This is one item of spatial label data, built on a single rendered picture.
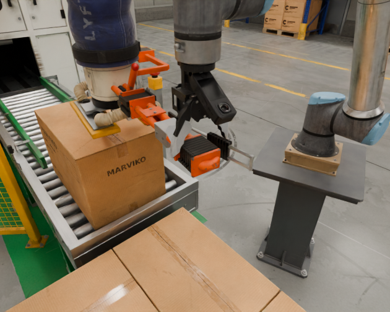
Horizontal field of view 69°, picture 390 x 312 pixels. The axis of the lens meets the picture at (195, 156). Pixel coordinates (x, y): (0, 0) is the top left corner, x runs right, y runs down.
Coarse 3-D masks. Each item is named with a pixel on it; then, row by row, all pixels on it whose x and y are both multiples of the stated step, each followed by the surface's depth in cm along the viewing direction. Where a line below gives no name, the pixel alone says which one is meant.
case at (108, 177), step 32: (64, 128) 130; (128, 128) 130; (64, 160) 128; (96, 160) 115; (128, 160) 126; (160, 160) 138; (96, 192) 122; (128, 192) 134; (160, 192) 148; (96, 224) 129
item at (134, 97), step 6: (132, 90) 90; (138, 90) 91; (144, 90) 92; (120, 96) 87; (126, 96) 89; (132, 96) 89; (138, 96) 89; (144, 96) 89; (150, 96) 86; (126, 102) 83; (132, 102) 84; (138, 102) 85; (144, 102) 86; (150, 102) 87; (126, 108) 88; (132, 108) 85; (144, 108) 87; (126, 114) 87; (132, 114) 85
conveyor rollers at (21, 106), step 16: (16, 96) 273; (32, 96) 274; (48, 96) 275; (0, 112) 240; (16, 112) 240; (32, 112) 240; (32, 128) 218; (32, 160) 183; (48, 160) 181; (48, 176) 167; (48, 192) 154; (64, 192) 157; (64, 208) 143
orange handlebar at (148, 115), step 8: (144, 56) 136; (152, 56) 132; (160, 64) 124; (168, 64) 122; (144, 72) 116; (152, 72) 118; (112, 88) 99; (152, 104) 86; (136, 112) 84; (144, 112) 80; (152, 112) 80; (160, 112) 80; (144, 120) 82; (152, 120) 77; (160, 120) 82; (208, 160) 61; (216, 160) 61; (200, 168) 61; (208, 168) 60
